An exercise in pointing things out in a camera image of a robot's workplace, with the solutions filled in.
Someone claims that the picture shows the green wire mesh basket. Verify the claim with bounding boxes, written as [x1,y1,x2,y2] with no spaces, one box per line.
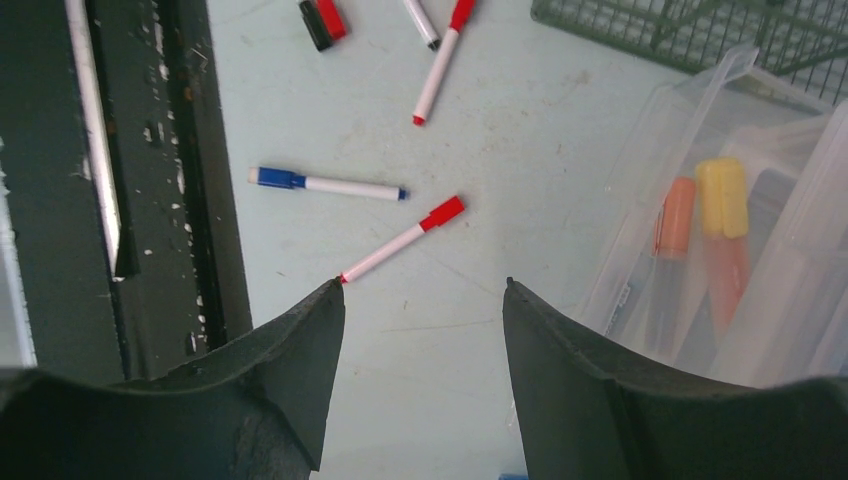
[530,0,847,104]

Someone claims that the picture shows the red cap marker middle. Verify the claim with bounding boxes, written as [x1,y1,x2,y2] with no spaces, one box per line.
[339,195,465,284]

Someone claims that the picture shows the red cap marker upper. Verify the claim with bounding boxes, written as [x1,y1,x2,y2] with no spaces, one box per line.
[412,0,476,127]

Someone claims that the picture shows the yellow highlighter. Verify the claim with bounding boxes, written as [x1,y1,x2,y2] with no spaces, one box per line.
[695,157,749,239]

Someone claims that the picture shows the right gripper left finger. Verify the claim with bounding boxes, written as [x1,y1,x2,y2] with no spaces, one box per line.
[1,279,345,479]

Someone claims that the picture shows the red cap marker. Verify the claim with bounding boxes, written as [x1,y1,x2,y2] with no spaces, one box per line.
[339,195,465,284]
[315,0,347,41]
[412,0,476,127]

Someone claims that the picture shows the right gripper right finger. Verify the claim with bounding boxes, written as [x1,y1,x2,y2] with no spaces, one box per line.
[502,280,847,479]

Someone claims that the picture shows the black cap marker upper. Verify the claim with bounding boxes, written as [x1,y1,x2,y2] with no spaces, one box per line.
[403,0,441,51]

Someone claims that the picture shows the black cap marker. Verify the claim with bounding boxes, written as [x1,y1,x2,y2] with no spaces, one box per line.
[298,0,333,52]
[403,0,441,51]

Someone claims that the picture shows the blue cap whiteboard marker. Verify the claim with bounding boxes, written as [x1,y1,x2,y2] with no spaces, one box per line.
[248,167,409,201]

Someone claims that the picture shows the black front rail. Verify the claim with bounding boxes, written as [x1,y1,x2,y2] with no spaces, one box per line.
[1,1,252,385]

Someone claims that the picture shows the orange cap clear highlighter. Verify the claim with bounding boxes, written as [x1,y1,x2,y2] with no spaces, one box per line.
[645,177,696,359]

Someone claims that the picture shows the black cap marker lower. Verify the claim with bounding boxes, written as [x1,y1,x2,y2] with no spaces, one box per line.
[298,0,333,52]

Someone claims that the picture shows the white plastic drawer organizer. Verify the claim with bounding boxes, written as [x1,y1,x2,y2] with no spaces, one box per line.
[578,46,847,388]

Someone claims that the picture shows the red cap marker lower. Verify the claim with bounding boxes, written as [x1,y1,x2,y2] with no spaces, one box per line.
[315,0,347,41]

